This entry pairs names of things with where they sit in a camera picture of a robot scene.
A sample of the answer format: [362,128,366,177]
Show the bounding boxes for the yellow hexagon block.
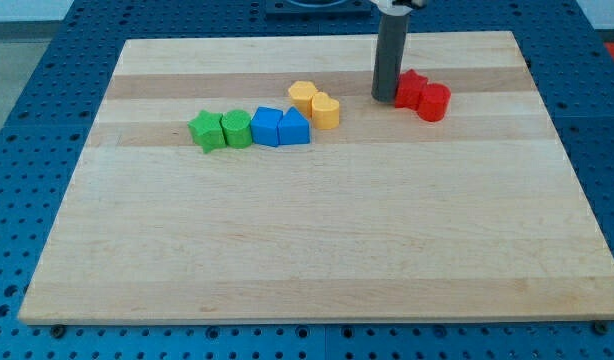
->
[288,81,318,119]

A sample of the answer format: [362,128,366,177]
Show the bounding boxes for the green star block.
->
[187,110,227,153]

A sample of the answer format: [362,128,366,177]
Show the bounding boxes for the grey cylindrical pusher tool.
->
[371,14,410,103]

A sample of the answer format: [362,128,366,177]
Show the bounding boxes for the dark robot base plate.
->
[262,0,373,18]

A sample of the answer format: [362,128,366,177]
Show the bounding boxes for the green cylinder block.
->
[221,109,253,149]

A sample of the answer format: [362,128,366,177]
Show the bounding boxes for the blue triangle block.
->
[278,107,311,145]

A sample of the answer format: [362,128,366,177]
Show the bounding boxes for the red cylinder block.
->
[417,83,451,122]

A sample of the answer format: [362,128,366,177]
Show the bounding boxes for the blue cube block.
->
[250,107,283,147]

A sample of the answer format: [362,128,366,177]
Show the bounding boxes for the red star block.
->
[394,69,428,111]

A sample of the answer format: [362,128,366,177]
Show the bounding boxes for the wooden board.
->
[19,31,614,325]

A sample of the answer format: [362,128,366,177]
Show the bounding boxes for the yellow heart block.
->
[311,92,340,130]

